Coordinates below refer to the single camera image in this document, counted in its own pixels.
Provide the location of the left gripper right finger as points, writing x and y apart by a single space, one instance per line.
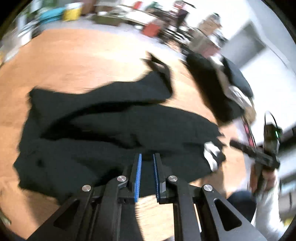
160 179

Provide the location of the teal box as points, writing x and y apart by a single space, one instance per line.
51 15

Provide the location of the red box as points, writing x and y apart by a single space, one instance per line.
153 28

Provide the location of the right forearm white sleeve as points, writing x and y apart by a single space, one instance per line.
267 216

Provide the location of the black storage bag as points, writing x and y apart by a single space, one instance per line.
225 90

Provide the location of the yellow bag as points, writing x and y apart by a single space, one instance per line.
72 11

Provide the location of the black garment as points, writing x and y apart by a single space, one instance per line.
70 140

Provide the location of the person's right hand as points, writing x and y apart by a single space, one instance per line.
266 179

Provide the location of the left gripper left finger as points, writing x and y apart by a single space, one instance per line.
134 178

